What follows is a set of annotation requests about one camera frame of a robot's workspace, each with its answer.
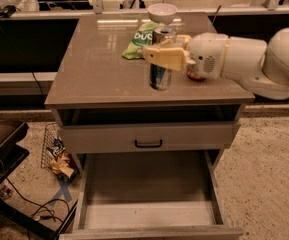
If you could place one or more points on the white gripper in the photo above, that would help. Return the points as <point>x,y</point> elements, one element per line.
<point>205,55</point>

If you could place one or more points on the silver redbull can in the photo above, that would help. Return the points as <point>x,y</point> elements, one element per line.
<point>160,77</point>

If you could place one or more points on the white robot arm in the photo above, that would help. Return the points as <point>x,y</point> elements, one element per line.
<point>259,67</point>

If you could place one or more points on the orange soda can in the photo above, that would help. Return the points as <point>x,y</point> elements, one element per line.
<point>191,75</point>

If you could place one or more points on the grey drawer cabinet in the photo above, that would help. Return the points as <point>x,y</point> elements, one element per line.
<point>96,86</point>

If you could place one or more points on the open lower drawer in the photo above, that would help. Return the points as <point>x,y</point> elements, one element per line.
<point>150,196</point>

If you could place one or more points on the green chip bag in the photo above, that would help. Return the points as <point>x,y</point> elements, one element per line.
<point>142,37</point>

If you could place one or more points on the white bowl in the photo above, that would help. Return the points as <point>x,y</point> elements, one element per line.
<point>162,13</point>

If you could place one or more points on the black power adapter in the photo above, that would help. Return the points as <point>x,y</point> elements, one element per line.
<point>7,11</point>

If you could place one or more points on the upper drawer with black handle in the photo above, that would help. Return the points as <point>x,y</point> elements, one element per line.
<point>148,137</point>

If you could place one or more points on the wire basket with snack bags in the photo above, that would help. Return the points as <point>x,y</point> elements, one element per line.
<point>55,157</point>

